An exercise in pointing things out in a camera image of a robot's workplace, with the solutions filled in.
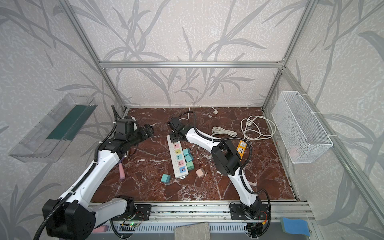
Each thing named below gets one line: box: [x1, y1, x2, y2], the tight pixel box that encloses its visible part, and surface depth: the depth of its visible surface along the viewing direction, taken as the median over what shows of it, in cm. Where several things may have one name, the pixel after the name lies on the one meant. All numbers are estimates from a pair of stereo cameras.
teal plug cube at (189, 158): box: [184, 153, 194, 163], surface depth 93 cm
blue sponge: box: [280, 217, 311, 237], surface depth 69 cm
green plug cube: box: [186, 161, 195, 171], surface depth 89 cm
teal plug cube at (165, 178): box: [161, 174, 171, 184], surface depth 84 cm
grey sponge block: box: [174, 222, 211, 240], surface depth 67 cm
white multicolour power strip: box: [166, 134, 189, 179], surface depth 91 cm
